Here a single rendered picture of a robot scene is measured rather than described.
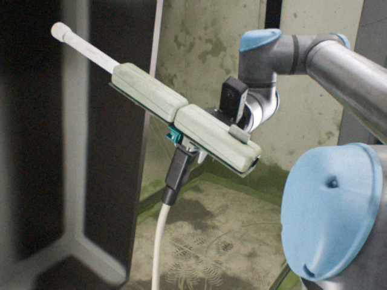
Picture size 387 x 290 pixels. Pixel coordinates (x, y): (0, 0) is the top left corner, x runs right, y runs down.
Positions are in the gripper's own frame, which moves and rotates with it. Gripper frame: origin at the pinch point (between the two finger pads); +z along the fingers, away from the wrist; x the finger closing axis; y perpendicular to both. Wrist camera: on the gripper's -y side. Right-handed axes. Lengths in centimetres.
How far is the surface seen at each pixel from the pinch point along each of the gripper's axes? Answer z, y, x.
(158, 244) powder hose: -0.2, 26.8, -3.1
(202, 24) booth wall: -203, 46, 112
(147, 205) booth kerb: -131, 163, 66
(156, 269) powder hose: 0.7, 32.0, -5.6
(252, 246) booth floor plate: -137, 136, -14
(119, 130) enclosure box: -39, 41, 42
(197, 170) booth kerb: -195, 158, 63
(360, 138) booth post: -195, 56, -29
